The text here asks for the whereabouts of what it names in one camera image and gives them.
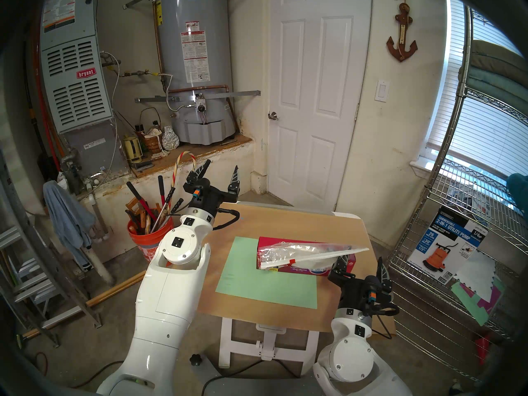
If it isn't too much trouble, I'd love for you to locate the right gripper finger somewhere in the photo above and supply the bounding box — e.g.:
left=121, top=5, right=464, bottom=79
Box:
left=376, top=257, right=390, bottom=293
left=330, top=255, right=350, bottom=278

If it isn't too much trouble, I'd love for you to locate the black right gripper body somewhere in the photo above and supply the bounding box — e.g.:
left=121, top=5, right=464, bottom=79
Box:
left=328, top=271, right=393, bottom=317

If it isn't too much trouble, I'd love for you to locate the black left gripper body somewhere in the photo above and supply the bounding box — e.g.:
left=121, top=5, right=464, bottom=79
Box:
left=183, top=179, right=240, bottom=218

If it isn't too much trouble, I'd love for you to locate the clear ziplock bag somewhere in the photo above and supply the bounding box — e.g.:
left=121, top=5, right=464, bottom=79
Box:
left=256, top=242, right=370, bottom=276

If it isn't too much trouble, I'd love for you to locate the red cardboard box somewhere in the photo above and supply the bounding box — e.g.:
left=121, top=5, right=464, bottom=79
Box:
left=257, top=236, right=356, bottom=277

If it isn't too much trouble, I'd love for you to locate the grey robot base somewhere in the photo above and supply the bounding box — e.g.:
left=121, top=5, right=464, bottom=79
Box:
left=190, top=354, right=322, bottom=396

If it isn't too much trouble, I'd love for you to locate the wooden ledge board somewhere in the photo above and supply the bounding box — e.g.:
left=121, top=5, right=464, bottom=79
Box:
left=131, top=135, right=253, bottom=178

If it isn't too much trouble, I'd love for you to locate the foil wrapped lump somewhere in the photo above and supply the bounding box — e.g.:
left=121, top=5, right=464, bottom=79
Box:
left=162, top=126, right=180, bottom=151

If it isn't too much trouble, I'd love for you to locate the yellow tin canister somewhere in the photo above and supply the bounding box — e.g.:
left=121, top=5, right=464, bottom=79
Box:
left=123, top=135, right=143, bottom=164

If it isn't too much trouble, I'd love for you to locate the orange plastic bucket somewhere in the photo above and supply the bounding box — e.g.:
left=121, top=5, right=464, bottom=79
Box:
left=127, top=218, right=174, bottom=263

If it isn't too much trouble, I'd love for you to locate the utility pump retail box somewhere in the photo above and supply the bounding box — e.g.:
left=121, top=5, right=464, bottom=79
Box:
left=406, top=205, right=489, bottom=286

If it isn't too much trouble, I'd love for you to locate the green paper mat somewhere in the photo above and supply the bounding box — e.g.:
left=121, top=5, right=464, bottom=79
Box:
left=215, top=236, right=318, bottom=310

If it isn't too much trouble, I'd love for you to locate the white scalloped paper sheet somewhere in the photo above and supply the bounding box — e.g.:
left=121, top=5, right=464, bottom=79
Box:
left=454, top=249, right=497, bottom=295

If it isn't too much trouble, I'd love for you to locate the green paper sheet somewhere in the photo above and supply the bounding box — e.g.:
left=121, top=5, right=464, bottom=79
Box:
left=450, top=276, right=506, bottom=326

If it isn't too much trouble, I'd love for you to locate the white table stand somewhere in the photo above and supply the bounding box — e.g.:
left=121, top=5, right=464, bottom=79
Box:
left=218, top=317, right=320, bottom=375

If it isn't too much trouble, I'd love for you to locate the white panel door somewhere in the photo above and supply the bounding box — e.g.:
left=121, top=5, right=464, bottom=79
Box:
left=267, top=0, right=374, bottom=212

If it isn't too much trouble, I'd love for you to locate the pink paper sheet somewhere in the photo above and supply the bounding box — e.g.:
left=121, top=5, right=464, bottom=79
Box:
left=462, top=282, right=506, bottom=313

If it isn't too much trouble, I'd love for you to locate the yellow gas line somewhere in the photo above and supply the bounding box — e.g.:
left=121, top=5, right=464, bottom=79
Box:
left=108, top=67, right=160, bottom=79

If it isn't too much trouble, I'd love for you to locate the white window sill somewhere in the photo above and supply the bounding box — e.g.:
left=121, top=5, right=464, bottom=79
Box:
left=410, top=158, right=438, bottom=180

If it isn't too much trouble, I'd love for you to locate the small red object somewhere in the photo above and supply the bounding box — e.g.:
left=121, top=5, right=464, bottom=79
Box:
left=474, top=335, right=493, bottom=365

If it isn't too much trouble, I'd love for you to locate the white pvc pipe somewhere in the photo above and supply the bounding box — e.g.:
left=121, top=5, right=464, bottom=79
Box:
left=80, top=193, right=116, bottom=286

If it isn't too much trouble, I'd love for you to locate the grey water heater tank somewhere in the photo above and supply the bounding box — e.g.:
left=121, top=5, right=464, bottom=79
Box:
left=155, top=0, right=238, bottom=146

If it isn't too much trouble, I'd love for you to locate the long wooden pole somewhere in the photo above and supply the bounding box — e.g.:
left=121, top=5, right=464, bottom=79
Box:
left=19, top=271, right=147, bottom=340

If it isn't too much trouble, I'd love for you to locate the grey bryant furnace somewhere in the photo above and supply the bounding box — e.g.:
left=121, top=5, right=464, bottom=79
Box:
left=39, top=0, right=128, bottom=177

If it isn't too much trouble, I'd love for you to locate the blue hanging towel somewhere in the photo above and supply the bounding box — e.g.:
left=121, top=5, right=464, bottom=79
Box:
left=43, top=180, right=96, bottom=272

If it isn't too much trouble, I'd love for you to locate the teal cloth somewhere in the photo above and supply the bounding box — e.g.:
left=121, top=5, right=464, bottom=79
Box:
left=507, top=173, right=528, bottom=218

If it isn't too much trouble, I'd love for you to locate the aluminium step ladder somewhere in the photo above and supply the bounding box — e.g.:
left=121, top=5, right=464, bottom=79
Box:
left=0, top=152, right=103, bottom=350

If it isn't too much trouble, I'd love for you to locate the window with white blinds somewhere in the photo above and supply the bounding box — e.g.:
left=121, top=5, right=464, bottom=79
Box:
left=427, top=0, right=528, bottom=177

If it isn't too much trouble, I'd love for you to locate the teal grey cushion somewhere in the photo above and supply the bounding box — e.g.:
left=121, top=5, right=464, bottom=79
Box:
left=458, top=65, right=528, bottom=119

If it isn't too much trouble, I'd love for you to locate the olive grey cushion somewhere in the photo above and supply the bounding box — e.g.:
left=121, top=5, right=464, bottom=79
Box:
left=470, top=40, right=528, bottom=78

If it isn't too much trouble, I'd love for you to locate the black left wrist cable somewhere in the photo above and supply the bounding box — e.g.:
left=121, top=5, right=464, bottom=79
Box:
left=212, top=207, right=240, bottom=231

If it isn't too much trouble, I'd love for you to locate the wicker basket with handle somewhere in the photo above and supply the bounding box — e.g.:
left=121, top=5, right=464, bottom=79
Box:
left=139, top=108, right=163, bottom=154

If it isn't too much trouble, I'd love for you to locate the white heater cable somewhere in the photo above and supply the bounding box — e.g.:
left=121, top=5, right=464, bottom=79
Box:
left=159, top=73, right=194, bottom=112

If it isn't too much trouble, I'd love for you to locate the chrome wire shelf rack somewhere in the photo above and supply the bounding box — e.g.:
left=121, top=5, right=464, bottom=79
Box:
left=388, top=5, right=528, bottom=383

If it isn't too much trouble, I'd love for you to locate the brown anchor wall thermometer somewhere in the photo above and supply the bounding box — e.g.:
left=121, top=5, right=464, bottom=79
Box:
left=386, top=0, right=418, bottom=62

